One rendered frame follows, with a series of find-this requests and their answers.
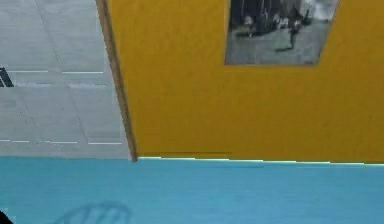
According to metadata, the black slatted chair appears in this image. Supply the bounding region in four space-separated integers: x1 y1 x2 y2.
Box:
0 66 15 89

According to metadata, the black and white framed picture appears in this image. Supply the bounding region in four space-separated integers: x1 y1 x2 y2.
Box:
224 0 340 67

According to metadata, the black rounded object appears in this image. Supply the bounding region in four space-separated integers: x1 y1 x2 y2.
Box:
0 209 14 224

